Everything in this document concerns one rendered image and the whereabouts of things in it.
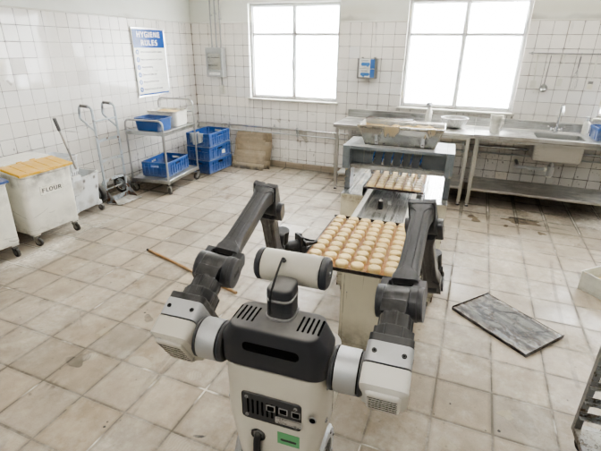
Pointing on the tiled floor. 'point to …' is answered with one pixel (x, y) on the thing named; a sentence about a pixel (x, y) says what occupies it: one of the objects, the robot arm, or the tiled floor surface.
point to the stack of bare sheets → (507, 324)
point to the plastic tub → (591, 282)
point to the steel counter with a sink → (571, 135)
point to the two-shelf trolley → (163, 150)
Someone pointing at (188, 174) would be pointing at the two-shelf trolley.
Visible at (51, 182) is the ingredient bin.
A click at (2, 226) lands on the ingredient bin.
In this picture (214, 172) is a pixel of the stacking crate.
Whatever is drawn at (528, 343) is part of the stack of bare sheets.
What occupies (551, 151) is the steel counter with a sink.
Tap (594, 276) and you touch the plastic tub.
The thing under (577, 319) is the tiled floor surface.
